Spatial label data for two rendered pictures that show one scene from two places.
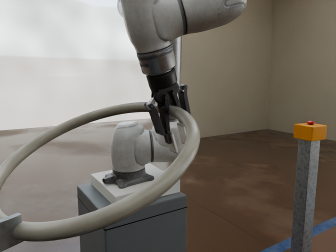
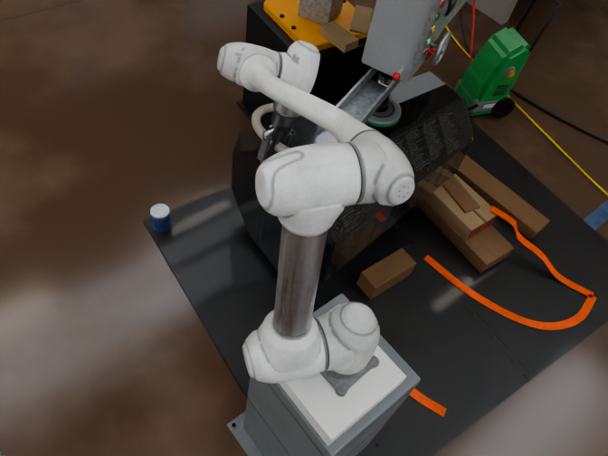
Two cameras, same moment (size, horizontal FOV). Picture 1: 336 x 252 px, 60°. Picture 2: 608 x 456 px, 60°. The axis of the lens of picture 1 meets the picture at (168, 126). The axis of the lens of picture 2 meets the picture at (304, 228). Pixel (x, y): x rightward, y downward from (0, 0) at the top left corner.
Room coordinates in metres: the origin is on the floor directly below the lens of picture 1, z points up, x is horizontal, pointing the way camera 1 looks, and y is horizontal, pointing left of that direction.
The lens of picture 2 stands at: (1.97, -0.22, 2.41)
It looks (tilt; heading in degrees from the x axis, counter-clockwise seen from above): 52 degrees down; 163
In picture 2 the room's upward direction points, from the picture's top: 12 degrees clockwise
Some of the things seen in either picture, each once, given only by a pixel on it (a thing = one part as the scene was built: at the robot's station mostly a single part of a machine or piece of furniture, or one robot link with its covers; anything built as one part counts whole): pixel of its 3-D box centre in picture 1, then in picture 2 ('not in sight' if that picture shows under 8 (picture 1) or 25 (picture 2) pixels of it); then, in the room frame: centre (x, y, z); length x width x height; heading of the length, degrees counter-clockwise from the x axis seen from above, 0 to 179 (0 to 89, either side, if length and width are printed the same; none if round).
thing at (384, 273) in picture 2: not in sight; (386, 273); (0.56, 0.72, 0.07); 0.30 x 0.12 x 0.12; 119
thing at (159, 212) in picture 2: not in sight; (160, 218); (0.16, -0.47, 0.08); 0.10 x 0.10 x 0.13
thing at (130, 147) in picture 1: (129, 144); (348, 335); (1.34, 0.18, 1.02); 0.18 x 0.16 x 0.22; 101
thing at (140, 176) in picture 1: (125, 173); (346, 351); (1.33, 0.20, 0.88); 0.22 x 0.18 x 0.06; 125
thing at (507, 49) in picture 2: not in sight; (502, 55); (-0.93, 1.79, 0.43); 0.35 x 0.35 x 0.87; 11
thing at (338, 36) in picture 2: not in sight; (338, 36); (-0.50, 0.49, 0.81); 0.20 x 0.10 x 0.05; 34
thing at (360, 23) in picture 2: not in sight; (361, 19); (-0.67, 0.65, 0.80); 0.20 x 0.10 x 0.05; 162
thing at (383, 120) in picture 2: not in sight; (378, 108); (0.13, 0.57, 0.85); 0.21 x 0.21 x 0.01
